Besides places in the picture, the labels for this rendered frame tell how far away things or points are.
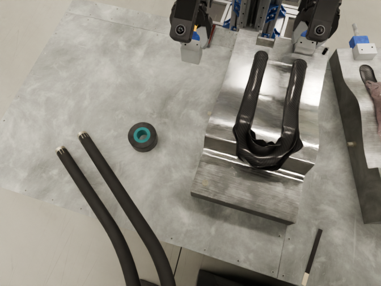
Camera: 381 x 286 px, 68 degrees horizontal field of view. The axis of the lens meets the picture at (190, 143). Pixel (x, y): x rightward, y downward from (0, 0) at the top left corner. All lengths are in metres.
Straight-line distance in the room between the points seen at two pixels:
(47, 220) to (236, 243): 1.23
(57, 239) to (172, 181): 1.07
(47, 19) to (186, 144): 1.86
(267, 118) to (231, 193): 0.21
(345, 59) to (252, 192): 0.49
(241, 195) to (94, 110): 0.50
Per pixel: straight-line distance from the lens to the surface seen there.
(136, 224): 0.66
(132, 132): 0.80
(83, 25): 1.12
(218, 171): 0.72
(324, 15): 0.75
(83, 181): 0.78
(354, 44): 1.00
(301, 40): 0.88
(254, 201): 0.71
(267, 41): 0.92
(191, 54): 0.78
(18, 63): 2.32
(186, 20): 0.64
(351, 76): 0.94
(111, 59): 1.00
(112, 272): 1.62
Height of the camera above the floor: 1.55
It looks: 69 degrees down
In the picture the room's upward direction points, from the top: 7 degrees counter-clockwise
